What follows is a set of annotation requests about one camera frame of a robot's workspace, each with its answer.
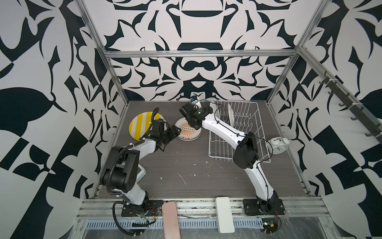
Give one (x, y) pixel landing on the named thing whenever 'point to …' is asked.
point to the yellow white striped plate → (140, 123)
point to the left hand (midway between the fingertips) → (176, 129)
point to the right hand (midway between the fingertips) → (206, 109)
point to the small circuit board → (270, 225)
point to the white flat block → (225, 215)
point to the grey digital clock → (141, 173)
